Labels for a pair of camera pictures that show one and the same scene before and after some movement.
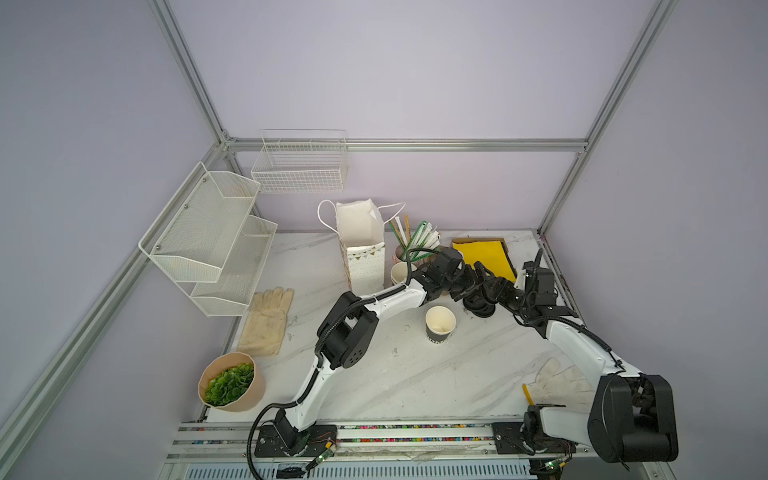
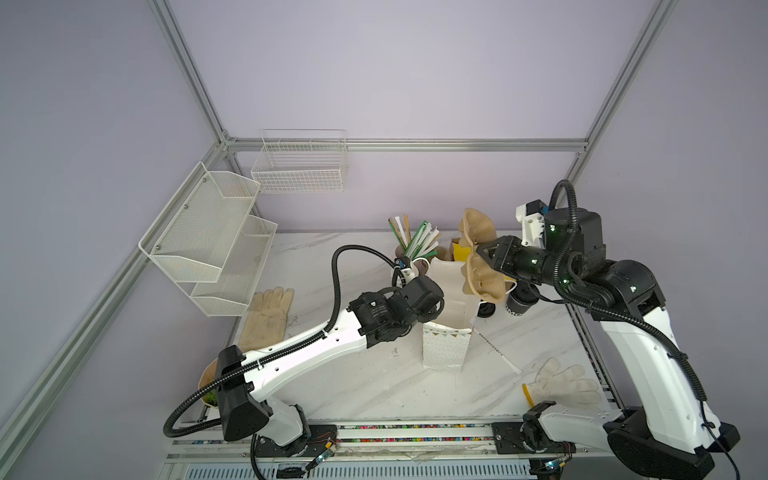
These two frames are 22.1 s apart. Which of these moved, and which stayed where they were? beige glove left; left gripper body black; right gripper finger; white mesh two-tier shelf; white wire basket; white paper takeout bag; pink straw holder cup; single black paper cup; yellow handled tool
Moved: single black paper cup; right gripper finger; left gripper body black; white paper takeout bag
Stayed: white mesh two-tier shelf; pink straw holder cup; yellow handled tool; beige glove left; white wire basket
